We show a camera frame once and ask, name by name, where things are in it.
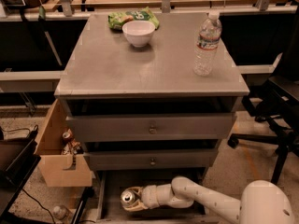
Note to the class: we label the red can in box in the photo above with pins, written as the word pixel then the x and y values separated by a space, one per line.
pixel 67 137

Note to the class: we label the clear plastic water bottle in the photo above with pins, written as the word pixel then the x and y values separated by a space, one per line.
pixel 207 42

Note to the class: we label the grey top drawer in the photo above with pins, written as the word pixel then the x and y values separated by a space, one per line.
pixel 149 127

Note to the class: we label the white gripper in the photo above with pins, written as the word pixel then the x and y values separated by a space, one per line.
pixel 149 196

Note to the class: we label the black office chair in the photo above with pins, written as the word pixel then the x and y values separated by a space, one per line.
pixel 276 103

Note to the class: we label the cardboard box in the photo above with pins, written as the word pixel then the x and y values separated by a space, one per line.
pixel 59 170

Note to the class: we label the grey middle drawer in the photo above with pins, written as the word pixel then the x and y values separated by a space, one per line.
pixel 151 159

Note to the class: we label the grey drawer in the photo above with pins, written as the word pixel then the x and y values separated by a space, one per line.
pixel 151 159
pixel 114 183
pixel 149 127

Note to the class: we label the grey bottom drawer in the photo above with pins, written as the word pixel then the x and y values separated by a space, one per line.
pixel 114 183

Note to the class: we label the black cart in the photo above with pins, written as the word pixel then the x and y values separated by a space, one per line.
pixel 18 160

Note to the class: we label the plastic bottle on floor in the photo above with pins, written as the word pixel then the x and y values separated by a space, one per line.
pixel 62 213

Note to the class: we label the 7up soda can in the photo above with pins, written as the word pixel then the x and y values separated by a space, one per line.
pixel 127 198

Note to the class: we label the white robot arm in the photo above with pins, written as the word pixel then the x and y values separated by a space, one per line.
pixel 261 201

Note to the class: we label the grey drawer cabinet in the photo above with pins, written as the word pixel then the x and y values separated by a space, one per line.
pixel 106 76

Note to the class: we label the green chip bag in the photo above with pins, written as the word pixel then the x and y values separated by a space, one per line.
pixel 117 19

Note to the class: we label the white ceramic bowl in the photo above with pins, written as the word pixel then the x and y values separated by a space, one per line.
pixel 138 33

